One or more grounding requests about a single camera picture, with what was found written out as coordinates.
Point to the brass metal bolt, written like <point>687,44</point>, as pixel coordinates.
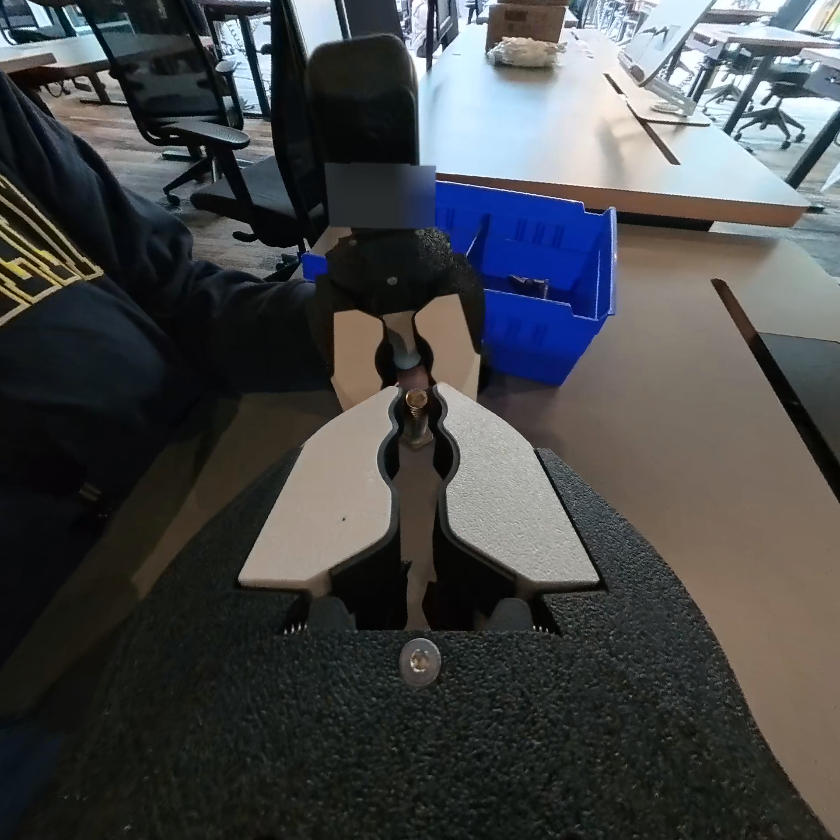
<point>417,420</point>

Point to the instruction sign stand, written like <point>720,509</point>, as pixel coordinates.
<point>663,46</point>

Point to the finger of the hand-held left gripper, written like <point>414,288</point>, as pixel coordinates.
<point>354,354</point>
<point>453,348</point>

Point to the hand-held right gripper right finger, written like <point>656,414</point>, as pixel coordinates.
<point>505,505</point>

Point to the long grey desk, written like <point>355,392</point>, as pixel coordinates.
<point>558,151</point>

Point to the black flat panel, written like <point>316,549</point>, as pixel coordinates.
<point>807,387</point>

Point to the pile of dark metal bolts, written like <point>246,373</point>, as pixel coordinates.
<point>528,286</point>

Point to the person's left forearm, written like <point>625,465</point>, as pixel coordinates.
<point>249,328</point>

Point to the cardboard box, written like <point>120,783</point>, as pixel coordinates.
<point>525,19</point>

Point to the wooden top desk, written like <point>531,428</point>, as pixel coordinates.
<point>46,59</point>
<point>761,39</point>

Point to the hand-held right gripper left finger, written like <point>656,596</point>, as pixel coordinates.
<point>321,505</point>

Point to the white plastic bag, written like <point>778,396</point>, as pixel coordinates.
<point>525,52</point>

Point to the black mesh office chair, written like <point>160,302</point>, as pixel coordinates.
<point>170,98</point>

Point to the blue plastic bin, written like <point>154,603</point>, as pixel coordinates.
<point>544,341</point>

